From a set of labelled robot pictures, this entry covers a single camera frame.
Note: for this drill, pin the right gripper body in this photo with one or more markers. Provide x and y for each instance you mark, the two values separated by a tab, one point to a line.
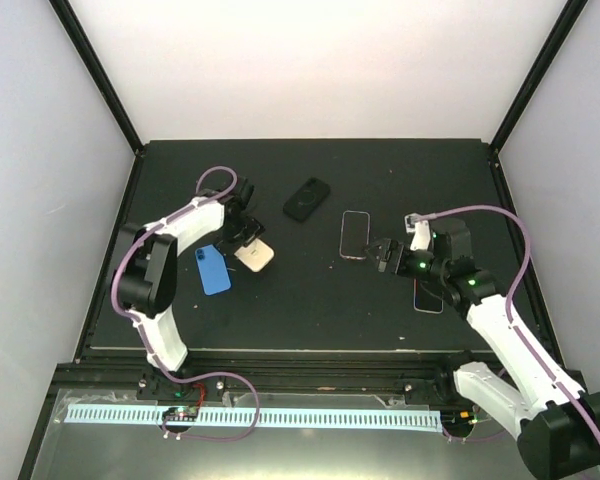
400	250

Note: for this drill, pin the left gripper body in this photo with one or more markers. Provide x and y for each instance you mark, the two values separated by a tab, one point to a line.
242	233

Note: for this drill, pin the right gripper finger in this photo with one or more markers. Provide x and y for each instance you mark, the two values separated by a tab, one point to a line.
375	247
371	256

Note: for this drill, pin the beige phone case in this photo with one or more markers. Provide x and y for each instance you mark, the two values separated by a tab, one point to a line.
255	256

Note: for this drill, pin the clear phone case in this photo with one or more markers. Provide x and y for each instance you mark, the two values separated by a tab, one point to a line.
341	235

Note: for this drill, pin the pink phone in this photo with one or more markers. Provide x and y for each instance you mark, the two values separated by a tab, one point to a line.
355	232

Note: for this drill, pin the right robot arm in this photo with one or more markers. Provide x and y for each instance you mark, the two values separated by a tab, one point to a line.
553	419

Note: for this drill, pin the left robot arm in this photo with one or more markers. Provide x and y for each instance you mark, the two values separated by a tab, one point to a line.
144	284

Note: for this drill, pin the purple phone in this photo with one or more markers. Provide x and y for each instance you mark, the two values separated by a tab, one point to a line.
425	300

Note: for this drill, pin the black phone case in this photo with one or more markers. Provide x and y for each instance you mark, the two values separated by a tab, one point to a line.
303	203

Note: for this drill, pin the right control board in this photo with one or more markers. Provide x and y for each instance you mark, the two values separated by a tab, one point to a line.
462	417

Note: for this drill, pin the control board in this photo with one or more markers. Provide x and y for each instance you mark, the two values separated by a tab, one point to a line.
462	417
180	414

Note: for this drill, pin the left control board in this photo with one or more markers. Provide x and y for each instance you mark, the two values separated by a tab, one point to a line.
180	414

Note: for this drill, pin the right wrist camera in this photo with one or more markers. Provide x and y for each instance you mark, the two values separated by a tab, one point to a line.
419	230

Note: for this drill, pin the white slotted cable duct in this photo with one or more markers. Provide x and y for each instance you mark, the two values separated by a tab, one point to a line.
243	417

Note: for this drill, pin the left black frame post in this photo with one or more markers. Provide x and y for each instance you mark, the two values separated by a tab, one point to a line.
85	50

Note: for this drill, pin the black frame post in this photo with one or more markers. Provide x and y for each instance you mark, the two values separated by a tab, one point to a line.
550	48
85	50

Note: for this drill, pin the right black frame post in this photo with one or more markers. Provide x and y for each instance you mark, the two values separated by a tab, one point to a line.
550	48

